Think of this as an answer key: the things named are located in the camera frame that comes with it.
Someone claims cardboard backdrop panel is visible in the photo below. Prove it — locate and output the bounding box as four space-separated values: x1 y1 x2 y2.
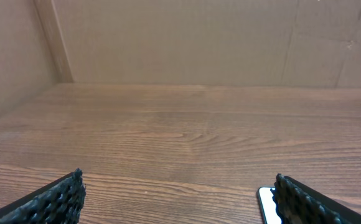
0 0 361 114

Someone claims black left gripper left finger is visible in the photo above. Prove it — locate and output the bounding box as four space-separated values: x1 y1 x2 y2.
0 169 86 224

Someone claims black smartphone lit screen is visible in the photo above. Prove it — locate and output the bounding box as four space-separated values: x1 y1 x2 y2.
257 187 282 224

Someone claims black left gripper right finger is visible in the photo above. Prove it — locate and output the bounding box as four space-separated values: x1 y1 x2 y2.
271 174 361 224

